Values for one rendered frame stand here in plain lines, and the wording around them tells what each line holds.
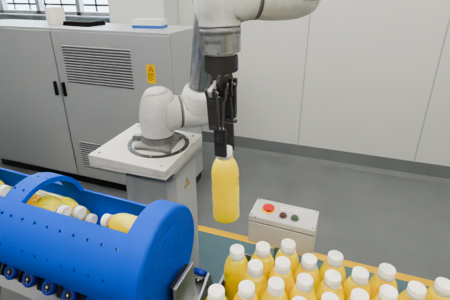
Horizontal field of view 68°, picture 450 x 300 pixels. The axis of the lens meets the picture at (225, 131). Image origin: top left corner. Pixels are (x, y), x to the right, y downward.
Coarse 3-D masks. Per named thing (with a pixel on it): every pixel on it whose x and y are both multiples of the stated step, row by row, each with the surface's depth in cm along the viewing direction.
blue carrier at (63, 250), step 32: (32, 192) 92; (64, 192) 115; (96, 192) 109; (0, 224) 88; (32, 224) 85; (64, 224) 83; (96, 224) 81; (160, 224) 79; (192, 224) 97; (0, 256) 91; (32, 256) 84; (64, 256) 81; (96, 256) 78; (128, 256) 75; (160, 256) 81; (96, 288) 79; (128, 288) 75; (160, 288) 83
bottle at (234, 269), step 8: (224, 264) 92; (232, 264) 89; (240, 264) 89; (224, 272) 91; (232, 272) 89; (240, 272) 89; (224, 280) 93; (232, 280) 90; (240, 280) 90; (224, 288) 94; (232, 288) 91; (232, 296) 92
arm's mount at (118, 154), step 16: (112, 144) 159; (128, 144) 159; (176, 144) 161; (192, 144) 161; (96, 160) 149; (112, 160) 146; (128, 160) 146; (144, 160) 146; (160, 160) 146; (176, 160) 147; (144, 176) 143; (160, 176) 140
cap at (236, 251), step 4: (236, 244) 91; (240, 244) 91; (232, 248) 90; (236, 248) 90; (240, 248) 90; (232, 252) 88; (236, 252) 88; (240, 252) 88; (232, 256) 89; (236, 256) 88; (240, 256) 88
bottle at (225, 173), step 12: (216, 156) 82; (216, 168) 81; (228, 168) 80; (216, 180) 81; (228, 180) 81; (216, 192) 83; (228, 192) 82; (216, 204) 84; (228, 204) 83; (216, 216) 86; (228, 216) 84
